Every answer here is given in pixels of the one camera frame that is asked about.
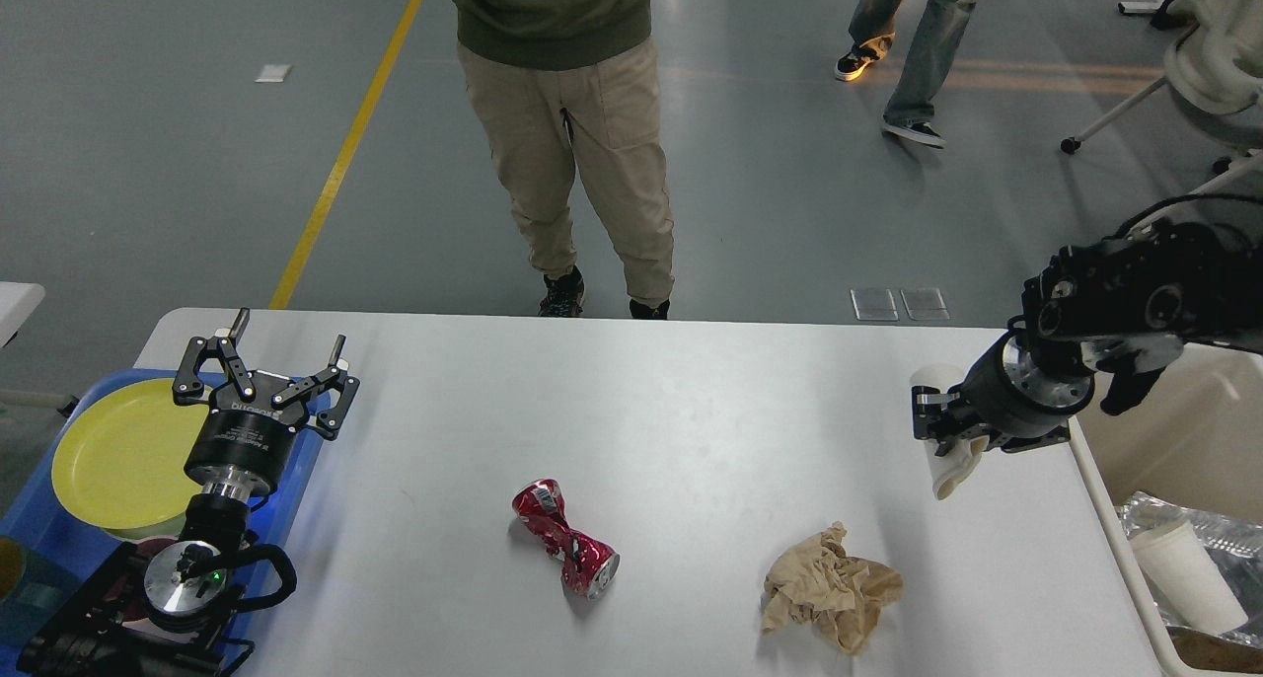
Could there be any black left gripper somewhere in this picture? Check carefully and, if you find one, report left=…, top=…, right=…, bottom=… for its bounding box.
left=173, top=308, right=361, bottom=505

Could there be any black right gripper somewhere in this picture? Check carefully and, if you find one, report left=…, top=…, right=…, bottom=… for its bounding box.
left=911, top=333, right=1095, bottom=458

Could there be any white paper cup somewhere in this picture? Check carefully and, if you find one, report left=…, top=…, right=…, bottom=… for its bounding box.
left=911, top=362, right=991, bottom=500
left=1129, top=520, right=1248, bottom=637

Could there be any yellow plastic plate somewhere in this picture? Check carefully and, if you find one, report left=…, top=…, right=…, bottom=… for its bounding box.
left=51, top=379, right=207, bottom=529

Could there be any brown paper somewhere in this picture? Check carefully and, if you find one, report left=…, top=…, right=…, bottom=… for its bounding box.
left=762, top=520, right=906, bottom=657

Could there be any aluminium foil tray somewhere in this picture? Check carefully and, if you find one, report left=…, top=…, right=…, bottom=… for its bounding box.
left=1116, top=491, right=1262, bottom=648

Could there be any dark teal mug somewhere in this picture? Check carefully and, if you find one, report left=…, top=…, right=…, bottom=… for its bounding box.
left=1, top=536, right=81, bottom=648

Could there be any crushed red soda can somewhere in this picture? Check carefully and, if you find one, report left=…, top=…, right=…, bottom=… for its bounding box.
left=510, top=479, right=620, bottom=599

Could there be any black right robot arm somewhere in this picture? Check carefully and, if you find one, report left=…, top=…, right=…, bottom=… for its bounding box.
left=912, top=195, right=1262, bottom=457

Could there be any pale green plate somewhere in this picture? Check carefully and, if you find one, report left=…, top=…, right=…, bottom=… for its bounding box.
left=104, top=512, right=186, bottom=543

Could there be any beige plastic bin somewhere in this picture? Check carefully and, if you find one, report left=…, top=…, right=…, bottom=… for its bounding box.
left=1071, top=344, right=1262, bottom=676

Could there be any blue plastic tray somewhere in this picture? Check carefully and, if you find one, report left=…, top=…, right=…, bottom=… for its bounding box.
left=0, top=368, right=332, bottom=677

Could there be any white side table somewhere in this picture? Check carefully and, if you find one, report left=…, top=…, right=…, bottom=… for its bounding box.
left=0, top=280, right=45, bottom=347

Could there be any person in blue jeans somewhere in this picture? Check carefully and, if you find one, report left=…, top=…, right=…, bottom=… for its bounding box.
left=834, top=0, right=979, bottom=148

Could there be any office chair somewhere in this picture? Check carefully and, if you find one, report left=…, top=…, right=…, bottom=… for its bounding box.
left=1057, top=76, right=1260, bottom=195

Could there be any person in green sweater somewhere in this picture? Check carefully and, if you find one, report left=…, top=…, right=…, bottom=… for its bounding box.
left=451, top=0, right=674, bottom=321

